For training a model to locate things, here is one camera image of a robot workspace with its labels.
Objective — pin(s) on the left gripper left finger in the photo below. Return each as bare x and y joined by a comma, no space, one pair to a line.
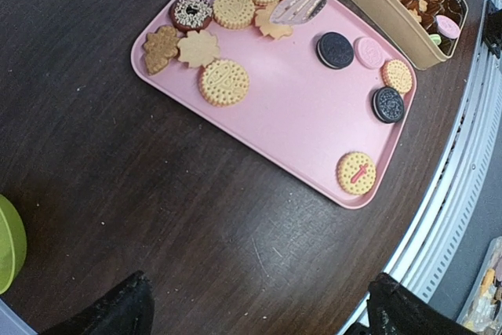
128,308

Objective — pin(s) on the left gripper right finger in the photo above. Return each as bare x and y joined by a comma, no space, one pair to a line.
392,309

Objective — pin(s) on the beige flower cookie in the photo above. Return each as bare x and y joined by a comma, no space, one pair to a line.
198,49

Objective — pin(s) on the green sandwich cookie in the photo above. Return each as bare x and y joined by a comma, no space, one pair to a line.
436,39

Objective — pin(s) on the pink sandwich cookie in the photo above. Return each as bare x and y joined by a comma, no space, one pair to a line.
369,53
447,27

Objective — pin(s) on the side tray with cookies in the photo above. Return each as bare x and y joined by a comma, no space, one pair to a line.
481,313

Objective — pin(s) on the green plastic bowl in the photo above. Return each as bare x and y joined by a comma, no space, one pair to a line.
13,244

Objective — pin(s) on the biscuit with pink stick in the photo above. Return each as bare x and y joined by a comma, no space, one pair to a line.
356,173

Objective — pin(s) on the black sandwich cookie lower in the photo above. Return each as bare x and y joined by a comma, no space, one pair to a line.
388,105

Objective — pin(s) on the black sandwich cookie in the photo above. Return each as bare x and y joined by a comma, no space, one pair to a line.
388,105
335,51

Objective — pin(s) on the pink plastic tray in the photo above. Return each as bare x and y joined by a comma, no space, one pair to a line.
298,113

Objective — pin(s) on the beige round biscuit corner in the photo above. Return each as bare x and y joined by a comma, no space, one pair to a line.
397,75

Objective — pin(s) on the beige round biscuit left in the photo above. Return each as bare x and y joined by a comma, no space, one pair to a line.
224,83

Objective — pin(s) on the brown tree cookie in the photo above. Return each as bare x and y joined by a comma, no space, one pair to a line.
160,47

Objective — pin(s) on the black sandwich cookie upper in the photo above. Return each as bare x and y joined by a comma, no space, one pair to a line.
335,51

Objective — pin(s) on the gold cookie tin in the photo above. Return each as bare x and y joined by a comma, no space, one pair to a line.
408,23

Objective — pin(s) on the chocolate sprinkle donut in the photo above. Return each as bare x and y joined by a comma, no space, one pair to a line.
191,15

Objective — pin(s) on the beige round biscuit top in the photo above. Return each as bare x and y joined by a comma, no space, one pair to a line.
233,14

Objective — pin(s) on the beige leaf cookie under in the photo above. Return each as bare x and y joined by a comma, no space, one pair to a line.
262,20

